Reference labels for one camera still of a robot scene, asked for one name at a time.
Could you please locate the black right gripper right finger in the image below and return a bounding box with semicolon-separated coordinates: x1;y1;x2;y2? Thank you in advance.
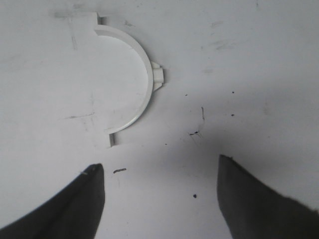
217;155;319;239

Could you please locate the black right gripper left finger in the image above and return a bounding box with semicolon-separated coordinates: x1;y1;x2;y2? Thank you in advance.
0;164;105;239

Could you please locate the white pipe clamp half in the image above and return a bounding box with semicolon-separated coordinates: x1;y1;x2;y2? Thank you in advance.
94;12;164;148

